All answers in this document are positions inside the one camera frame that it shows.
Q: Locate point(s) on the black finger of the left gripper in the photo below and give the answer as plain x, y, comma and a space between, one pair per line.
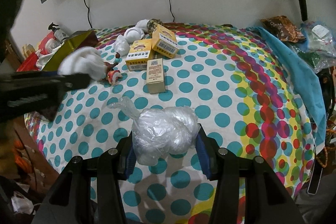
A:
42, 92

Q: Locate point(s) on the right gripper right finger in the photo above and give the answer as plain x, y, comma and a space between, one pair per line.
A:
221, 165

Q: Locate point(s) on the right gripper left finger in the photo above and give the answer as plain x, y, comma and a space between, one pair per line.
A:
114, 165

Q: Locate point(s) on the clear plastic bag bundle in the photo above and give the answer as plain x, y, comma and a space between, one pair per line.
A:
158, 132

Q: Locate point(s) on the white sock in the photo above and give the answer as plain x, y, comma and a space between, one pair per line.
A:
142, 24
85, 60

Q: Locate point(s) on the gold tin box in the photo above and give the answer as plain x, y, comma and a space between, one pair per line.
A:
78, 40

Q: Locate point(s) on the small red white toy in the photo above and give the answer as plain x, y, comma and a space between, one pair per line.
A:
113, 76

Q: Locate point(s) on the beige carton box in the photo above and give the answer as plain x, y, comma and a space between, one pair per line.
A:
155, 78

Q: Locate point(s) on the yellow box with car picture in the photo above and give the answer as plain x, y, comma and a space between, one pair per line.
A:
139, 54

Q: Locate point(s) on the red gift bag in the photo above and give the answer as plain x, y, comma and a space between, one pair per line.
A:
29, 64

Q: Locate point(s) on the polka dot bed sheet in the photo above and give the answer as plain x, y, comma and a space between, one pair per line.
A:
244, 87

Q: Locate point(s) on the white sock ball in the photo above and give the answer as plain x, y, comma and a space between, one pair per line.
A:
133, 34

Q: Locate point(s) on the teal blue towel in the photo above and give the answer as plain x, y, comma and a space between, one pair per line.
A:
304, 80

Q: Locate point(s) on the brown snack bag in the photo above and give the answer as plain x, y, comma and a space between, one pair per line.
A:
283, 29

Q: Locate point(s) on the clear plastic bag right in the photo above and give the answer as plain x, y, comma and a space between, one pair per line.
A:
318, 39

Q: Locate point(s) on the woven rope ball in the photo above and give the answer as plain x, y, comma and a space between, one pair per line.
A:
152, 25

